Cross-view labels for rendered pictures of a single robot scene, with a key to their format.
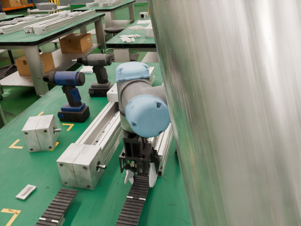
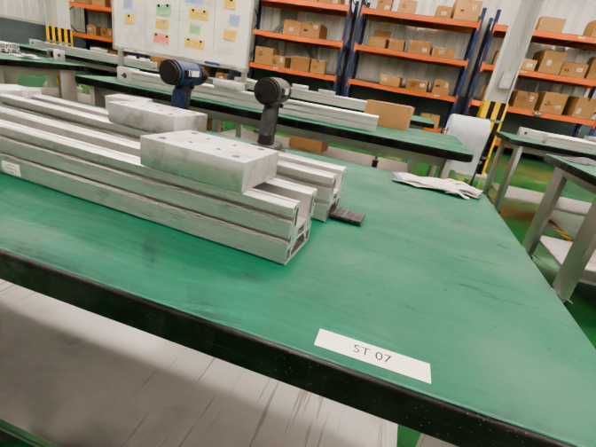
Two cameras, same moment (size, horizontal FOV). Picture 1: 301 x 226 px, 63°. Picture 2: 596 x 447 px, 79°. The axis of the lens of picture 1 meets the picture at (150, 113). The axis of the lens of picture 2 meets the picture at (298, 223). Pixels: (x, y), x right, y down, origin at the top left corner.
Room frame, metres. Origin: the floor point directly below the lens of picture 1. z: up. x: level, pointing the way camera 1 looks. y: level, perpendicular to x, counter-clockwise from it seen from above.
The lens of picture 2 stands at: (1.38, -0.64, 1.01)
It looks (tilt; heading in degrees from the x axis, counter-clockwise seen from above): 22 degrees down; 93
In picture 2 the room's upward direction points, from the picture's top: 10 degrees clockwise
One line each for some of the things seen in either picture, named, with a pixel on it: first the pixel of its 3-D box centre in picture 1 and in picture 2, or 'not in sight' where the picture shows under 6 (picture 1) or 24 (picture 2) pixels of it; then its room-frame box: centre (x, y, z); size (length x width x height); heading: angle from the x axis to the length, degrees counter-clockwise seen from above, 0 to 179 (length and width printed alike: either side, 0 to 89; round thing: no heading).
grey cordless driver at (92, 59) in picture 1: (93, 75); (272, 124); (1.23, 0.29, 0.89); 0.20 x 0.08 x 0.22; 85
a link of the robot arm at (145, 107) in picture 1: (152, 106); not in sight; (0.43, 0.00, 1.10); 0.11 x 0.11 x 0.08; 13
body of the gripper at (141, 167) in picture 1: (137, 147); not in sight; (0.51, 0.04, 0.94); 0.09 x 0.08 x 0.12; 166
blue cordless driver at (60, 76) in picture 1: (64, 96); (188, 105); (0.98, 0.37, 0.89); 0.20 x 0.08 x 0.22; 80
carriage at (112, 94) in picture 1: (125, 93); (159, 124); (1.02, 0.11, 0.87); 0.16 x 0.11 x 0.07; 166
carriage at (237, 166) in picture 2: not in sight; (211, 166); (1.22, -0.14, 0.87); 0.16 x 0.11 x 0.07; 166
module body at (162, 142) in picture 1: (167, 105); (82, 160); (0.97, -0.08, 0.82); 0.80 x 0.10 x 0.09; 166
